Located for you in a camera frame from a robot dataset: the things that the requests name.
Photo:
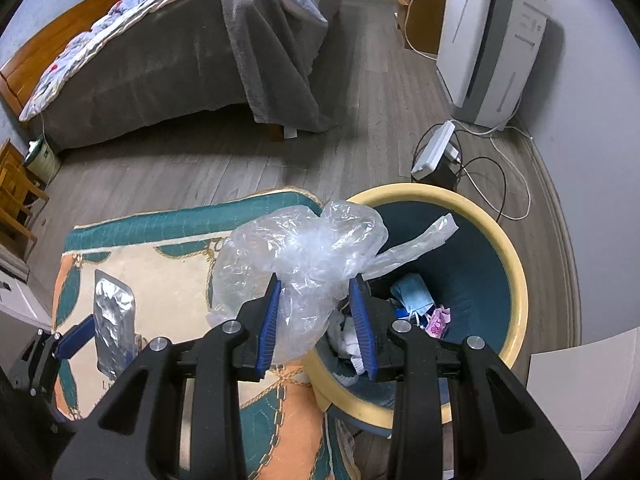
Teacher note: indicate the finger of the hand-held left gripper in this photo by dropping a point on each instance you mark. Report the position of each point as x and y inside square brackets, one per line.
[75, 337]

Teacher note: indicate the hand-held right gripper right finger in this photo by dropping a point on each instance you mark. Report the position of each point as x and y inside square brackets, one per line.
[361, 330]

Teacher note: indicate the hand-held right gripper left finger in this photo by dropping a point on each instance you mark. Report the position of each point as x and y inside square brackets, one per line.
[267, 330]

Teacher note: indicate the white tissue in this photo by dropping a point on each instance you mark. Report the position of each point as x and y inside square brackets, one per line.
[342, 337]

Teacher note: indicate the silver pill blister pack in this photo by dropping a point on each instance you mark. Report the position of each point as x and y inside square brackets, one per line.
[115, 310]

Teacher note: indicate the blue face mask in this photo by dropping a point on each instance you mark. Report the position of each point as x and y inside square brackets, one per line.
[412, 297]

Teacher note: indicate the purple packet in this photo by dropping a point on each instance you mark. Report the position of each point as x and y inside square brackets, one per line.
[439, 321]

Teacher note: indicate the clear plastic bag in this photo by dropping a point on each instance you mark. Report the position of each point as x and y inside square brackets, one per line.
[300, 250]

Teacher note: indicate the yellow rimmed trash bin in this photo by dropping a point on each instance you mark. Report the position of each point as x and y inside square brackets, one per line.
[475, 280]

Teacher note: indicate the white cabinet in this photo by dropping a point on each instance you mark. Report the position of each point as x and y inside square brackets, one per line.
[20, 305]

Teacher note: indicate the teal and orange printed mat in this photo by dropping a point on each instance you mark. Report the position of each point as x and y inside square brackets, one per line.
[165, 270]

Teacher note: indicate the wooden chair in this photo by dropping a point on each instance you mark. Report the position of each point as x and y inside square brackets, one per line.
[15, 185]

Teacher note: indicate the small green waste bin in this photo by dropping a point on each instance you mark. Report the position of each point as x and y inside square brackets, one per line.
[42, 162]

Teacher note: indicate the white board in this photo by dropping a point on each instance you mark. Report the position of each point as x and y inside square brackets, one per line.
[580, 395]

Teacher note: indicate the bed with grey cover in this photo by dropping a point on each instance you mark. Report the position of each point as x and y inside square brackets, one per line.
[175, 60]
[50, 40]

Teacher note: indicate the white air purifier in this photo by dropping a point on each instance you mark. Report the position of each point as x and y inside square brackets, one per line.
[465, 45]

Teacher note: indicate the grey appliance cabinet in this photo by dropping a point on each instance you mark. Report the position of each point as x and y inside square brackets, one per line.
[515, 60]

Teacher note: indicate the wooden nightstand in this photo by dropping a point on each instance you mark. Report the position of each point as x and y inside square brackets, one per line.
[425, 15]

